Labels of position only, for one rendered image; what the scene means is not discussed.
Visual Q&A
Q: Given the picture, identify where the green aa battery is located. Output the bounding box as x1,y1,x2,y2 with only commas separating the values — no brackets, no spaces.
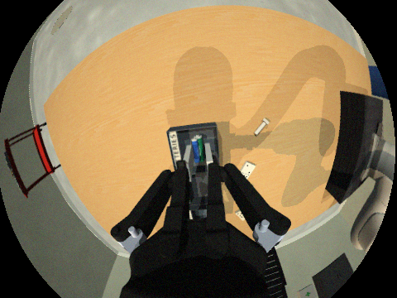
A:
194,135,204,162

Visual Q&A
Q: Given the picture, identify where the white bolt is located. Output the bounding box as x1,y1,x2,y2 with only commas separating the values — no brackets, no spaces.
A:
255,118,269,135

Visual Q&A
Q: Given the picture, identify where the white domino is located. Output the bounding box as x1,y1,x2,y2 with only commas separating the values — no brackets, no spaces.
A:
235,210,245,221
240,161,256,179

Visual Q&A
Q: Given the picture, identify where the grey three-compartment labelled bin rack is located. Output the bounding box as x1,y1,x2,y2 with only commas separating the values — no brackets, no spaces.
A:
166,122,220,220

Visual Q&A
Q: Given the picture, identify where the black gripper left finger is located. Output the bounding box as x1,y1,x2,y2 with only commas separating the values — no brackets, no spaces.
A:
110,145,194,261

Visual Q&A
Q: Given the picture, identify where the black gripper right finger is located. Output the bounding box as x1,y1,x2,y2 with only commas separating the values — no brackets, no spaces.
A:
204,143,291,261

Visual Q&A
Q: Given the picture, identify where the blue aaa battery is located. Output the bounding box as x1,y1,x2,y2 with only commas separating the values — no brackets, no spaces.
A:
191,138,200,163

